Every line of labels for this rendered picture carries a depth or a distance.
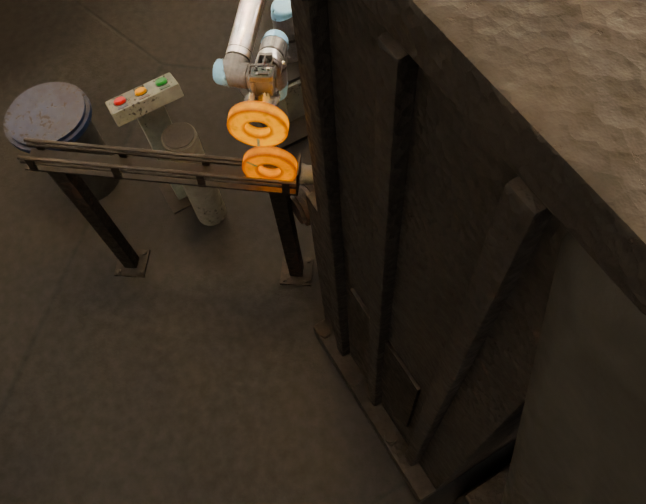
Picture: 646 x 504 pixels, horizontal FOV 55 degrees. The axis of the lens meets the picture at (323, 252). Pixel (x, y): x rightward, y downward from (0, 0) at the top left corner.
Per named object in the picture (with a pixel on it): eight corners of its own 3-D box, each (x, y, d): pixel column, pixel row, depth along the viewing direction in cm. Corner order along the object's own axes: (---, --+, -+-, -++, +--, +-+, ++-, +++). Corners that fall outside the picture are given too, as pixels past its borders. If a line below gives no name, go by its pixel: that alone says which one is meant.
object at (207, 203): (231, 217, 251) (201, 139, 205) (205, 231, 249) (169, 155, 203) (218, 196, 256) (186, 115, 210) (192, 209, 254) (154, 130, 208)
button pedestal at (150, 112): (221, 190, 257) (182, 89, 202) (168, 217, 253) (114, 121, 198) (204, 163, 264) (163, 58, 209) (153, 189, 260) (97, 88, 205)
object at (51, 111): (139, 187, 261) (100, 122, 222) (68, 223, 255) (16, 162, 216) (112, 136, 274) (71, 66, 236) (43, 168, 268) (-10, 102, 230)
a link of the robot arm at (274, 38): (290, 54, 181) (289, 27, 174) (285, 75, 174) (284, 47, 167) (263, 52, 181) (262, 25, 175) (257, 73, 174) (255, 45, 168)
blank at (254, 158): (279, 192, 185) (280, 182, 186) (306, 169, 173) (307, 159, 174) (232, 173, 177) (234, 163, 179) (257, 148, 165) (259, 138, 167)
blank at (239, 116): (287, 114, 150) (289, 103, 151) (223, 108, 150) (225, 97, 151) (287, 150, 164) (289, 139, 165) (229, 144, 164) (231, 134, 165)
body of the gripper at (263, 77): (243, 77, 156) (251, 51, 164) (248, 105, 163) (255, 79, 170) (273, 77, 155) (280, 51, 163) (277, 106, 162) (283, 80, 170)
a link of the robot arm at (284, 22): (277, 16, 243) (273, -12, 230) (310, 20, 241) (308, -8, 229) (269, 38, 238) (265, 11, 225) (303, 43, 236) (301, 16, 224)
